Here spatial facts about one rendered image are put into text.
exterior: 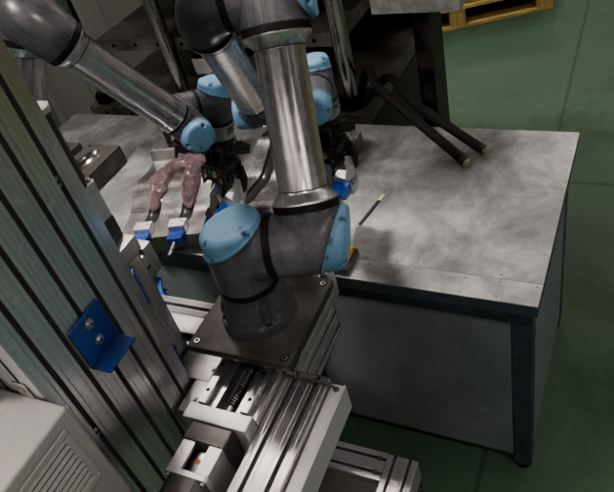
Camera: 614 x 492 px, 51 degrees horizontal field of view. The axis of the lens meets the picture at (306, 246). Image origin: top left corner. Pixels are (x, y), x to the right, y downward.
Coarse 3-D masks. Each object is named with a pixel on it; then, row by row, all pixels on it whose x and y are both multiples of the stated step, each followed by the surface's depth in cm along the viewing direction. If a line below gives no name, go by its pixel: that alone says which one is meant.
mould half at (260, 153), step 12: (360, 132) 201; (264, 144) 194; (360, 144) 202; (252, 156) 194; (264, 156) 192; (252, 168) 193; (336, 168) 188; (252, 180) 189; (264, 192) 183; (276, 192) 181; (252, 204) 179; (264, 204) 178
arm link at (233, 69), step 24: (192, 0) 101; (192, 24) 104; (216, 24) 103; (192, 48) 111; (216, 48) 111; (240, 48) 118; (216, 72) 121; (240, 72) 122; (240, 96) 129; (240, 120) 141; (264, 120) 140
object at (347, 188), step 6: (336, 174) 169; (342, 174) 168; (336, 180) 168; (342, 180) 167; (336, 186) 167; (342, 186) 166; (348, 186) 167; (354, 186) 169; (342, 192) 165; (348, 192) 167; (354, 192) 170; (342, 198) 166
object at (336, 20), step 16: (64, 0) 250; (336, 0) 202; (336, 16) 205; (400, 16) 268; (336, 32) 209; (336, 48) 212; (336, 64) 218; (352, 64) 217; (352, 80) 220; (96, 96) 276; (352, 96) 223
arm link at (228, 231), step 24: (216, 216) 114; (240, 216) 111; (264, 216) 112; (216, 240) 108; (240, 240) 107; (264, 240) 108; (216, 264) 110; (240, 264) 109; (264, 264) 109; (240, 288) 113; (264, 288) 115
